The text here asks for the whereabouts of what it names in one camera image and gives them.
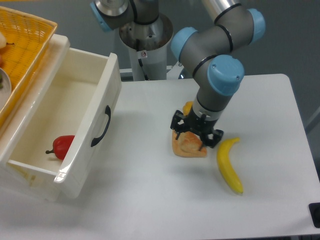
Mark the toy croissant pastry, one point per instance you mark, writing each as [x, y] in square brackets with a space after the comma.
[187, 145]

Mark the pale pear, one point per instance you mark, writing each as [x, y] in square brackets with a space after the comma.
[3, 41]

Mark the black corner device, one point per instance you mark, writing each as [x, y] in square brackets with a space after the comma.
[314, 209]

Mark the white drawer cabinet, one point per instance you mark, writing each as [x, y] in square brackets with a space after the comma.
[13, 174]

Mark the red bell pepper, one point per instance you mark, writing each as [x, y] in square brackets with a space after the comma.
[60, 146]

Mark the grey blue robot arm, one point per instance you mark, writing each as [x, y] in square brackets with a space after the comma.
[206, 56]

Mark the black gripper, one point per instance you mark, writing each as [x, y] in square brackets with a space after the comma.
[199, 125]

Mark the yellow woven basket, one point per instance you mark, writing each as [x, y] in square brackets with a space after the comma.
[28, 37]

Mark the yellow banana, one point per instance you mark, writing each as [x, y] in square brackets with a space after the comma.
[225, 166]

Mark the yellow bell pepper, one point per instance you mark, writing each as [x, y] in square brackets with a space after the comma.
[187, 108]

